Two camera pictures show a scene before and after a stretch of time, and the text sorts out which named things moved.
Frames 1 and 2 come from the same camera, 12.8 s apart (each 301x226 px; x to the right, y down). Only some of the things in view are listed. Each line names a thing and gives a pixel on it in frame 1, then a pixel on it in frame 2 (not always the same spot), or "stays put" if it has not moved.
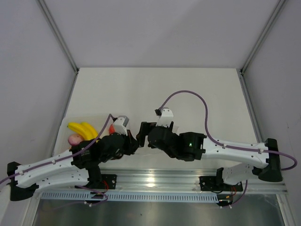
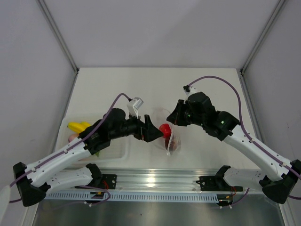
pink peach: (74, 139) stays put
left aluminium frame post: (58, 34) stays put
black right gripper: (151, 125) -> (176, 115)
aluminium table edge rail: (160, 181) stays put
